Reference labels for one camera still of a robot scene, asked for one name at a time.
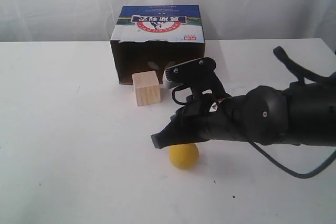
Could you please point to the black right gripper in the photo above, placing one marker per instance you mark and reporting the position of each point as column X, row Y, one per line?
column 199, row 122

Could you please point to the yellow tennis ball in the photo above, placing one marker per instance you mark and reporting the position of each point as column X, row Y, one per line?
column 184, row 156

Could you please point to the light wooden cube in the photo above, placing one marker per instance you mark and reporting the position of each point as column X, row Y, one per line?
column 147, row 88

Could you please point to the blue white cardboard box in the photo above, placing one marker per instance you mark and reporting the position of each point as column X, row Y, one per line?
column 154, row 37

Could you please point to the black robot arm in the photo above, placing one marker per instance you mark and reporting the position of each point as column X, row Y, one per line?
column 301, row 114

